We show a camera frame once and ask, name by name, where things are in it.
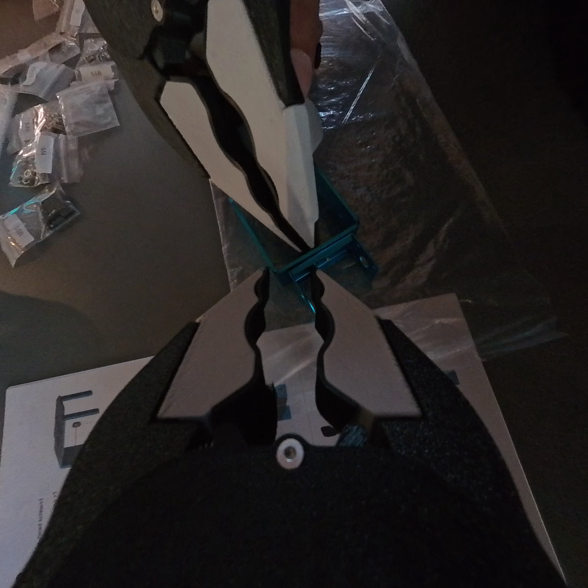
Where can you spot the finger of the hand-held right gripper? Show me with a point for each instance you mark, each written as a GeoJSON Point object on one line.
{"type": "Point", "coordinates": [197, 133]}
{"type": "Point", "coordinates": [243, 69]}

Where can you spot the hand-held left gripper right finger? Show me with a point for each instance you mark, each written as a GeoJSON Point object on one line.
{"type": "Point", "coordinates": [367, 367]}

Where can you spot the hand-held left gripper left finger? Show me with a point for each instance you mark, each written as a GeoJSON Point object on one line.
{"type": "Point", "coordinates": [211, 372]}

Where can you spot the small blue flanged metal bracket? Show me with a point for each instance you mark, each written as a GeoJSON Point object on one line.
{"type": "Point", "coordinates": [321, 264]}

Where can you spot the large blue metal U bracket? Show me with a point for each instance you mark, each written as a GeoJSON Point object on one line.
{"type": "Point", "coordinates": [347, 216]}

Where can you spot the person's right hand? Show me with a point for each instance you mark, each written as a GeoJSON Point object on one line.
{"type": "Point", "coordinates": [305, 64]}

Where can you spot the pile of small screw bags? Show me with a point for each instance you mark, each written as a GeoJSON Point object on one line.
{"type": "Point", "coordinates": [87, 105]}

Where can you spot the clear plastic bag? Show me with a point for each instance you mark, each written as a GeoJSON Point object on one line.
{"type": "Point", "coordinates": [413, 183]}

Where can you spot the white printed instruction sheet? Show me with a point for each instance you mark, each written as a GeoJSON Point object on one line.
{"type": "Point", "coordinates": [32, 436]}

